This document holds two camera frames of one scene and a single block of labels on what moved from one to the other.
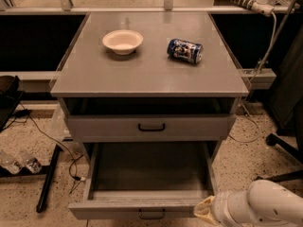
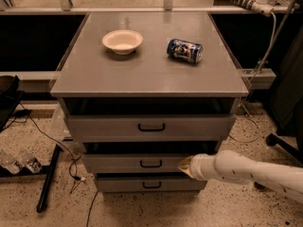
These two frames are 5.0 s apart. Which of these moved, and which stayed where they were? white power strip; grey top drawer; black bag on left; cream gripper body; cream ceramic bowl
Moved: cream gripper body
Stayed: cream ceramic bowl; black bag on left; white power strip; grey top drawer
